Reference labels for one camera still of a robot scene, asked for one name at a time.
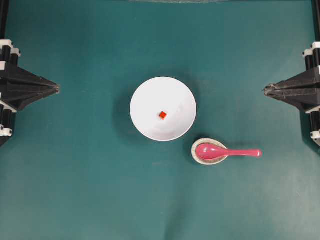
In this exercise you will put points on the black left frame rail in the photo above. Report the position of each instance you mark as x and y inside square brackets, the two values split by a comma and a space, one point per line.
[4, 9]

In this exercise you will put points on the black frame rail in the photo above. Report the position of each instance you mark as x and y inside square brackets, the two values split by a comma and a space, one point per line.
[316, 18]
[4, 9]

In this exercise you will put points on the pink plastic spoon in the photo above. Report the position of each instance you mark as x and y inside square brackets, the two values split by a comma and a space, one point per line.
[208, 151]

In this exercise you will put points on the speckled ceramic spoon rest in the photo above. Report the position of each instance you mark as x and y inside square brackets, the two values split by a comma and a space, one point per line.
[204, 161]

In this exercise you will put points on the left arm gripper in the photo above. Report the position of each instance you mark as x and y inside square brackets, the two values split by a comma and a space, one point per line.
[16, 98]

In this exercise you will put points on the black right frame rail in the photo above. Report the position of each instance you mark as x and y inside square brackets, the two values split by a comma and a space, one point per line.
[316, 18]

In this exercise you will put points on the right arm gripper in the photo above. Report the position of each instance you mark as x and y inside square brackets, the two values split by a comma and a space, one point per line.
[293, 91]

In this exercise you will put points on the green table mat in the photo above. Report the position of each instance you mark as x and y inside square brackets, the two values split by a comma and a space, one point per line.
[76, 168]

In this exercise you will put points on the small red block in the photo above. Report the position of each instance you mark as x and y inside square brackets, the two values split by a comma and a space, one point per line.
[163, 115]

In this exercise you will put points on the white round bowl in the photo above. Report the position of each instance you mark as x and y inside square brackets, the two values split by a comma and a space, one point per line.
[165, 94]

